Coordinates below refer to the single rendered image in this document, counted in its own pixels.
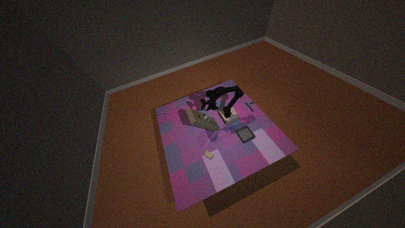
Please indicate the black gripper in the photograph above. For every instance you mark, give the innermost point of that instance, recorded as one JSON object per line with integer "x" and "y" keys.
{"x": 204, "y": 103}

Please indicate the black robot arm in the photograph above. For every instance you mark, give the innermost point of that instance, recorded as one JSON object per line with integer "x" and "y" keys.
{"x": 216, "y": 93}

